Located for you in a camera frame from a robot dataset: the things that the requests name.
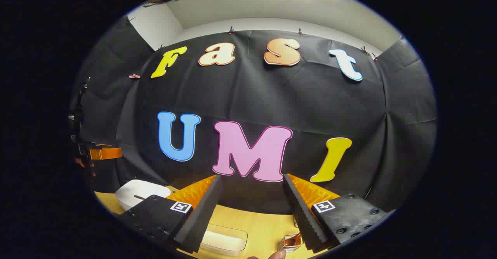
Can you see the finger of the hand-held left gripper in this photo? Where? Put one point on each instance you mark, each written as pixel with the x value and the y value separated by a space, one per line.
pixel 105 153

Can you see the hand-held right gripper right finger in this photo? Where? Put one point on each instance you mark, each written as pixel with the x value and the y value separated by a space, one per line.
pixel 304 216

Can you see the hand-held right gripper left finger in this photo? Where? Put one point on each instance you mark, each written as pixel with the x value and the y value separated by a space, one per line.
pixel 202 212

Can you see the brown wooden spoon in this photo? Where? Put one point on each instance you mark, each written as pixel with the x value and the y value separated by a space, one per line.
pixel 291 241

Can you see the white rice cooker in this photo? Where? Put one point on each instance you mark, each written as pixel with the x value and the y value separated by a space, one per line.
pixel 136 191

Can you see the pink cloth clip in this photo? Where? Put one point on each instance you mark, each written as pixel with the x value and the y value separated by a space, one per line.
pixel 134 76

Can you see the black backdrop cloth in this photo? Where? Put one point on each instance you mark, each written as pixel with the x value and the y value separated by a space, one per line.
pixel 271 96

